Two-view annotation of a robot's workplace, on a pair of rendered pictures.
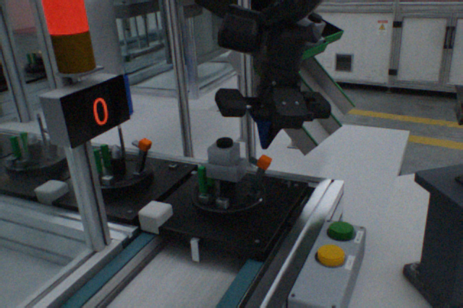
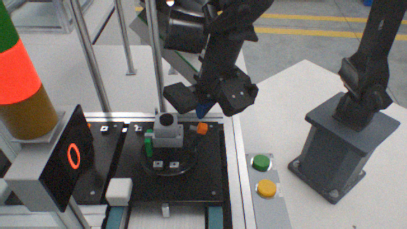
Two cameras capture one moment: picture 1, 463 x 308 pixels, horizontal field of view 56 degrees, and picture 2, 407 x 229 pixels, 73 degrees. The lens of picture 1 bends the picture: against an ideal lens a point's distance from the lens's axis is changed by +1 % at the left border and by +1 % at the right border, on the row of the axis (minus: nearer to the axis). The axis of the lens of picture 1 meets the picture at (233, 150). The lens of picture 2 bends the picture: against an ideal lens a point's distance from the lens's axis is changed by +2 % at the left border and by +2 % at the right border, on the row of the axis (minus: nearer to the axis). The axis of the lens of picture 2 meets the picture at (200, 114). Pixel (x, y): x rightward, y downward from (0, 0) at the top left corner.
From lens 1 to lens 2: 0.35 m
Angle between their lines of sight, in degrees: 29
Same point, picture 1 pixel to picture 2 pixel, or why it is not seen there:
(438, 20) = not seen: outside the picture
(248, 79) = (157, 47)
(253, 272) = (219, 218)
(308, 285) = (265, 221)
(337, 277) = (278, 206)
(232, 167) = (177, 138)
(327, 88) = not seen: hidden behind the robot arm
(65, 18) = (13, 84)
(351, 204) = not seen: hidden behind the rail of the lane
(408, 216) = (270, 120)
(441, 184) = (327, 123)
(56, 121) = (35, 196)
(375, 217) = (253, 126)
